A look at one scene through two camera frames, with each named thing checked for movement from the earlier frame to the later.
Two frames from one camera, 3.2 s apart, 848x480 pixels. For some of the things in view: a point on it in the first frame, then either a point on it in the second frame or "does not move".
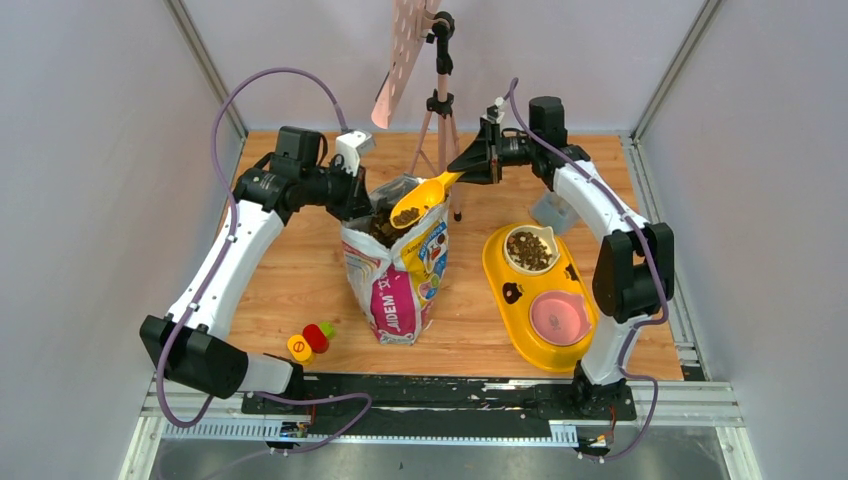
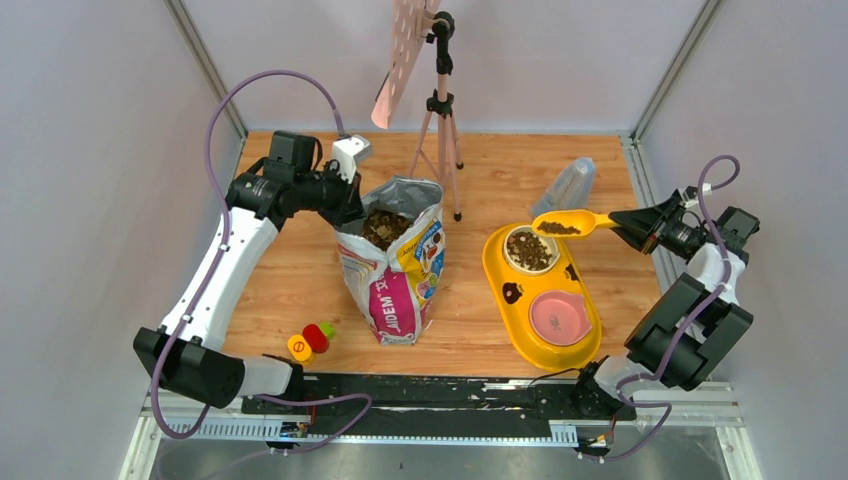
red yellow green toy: x=313 y=340 does not move
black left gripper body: x=357 y=198 does not move
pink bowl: x=559 y=318 does not move
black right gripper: x=474 y=161 to x=648 y=226
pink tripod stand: x=433 y=147 does not move
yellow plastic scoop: x=422 y=197 to x=570 y=223
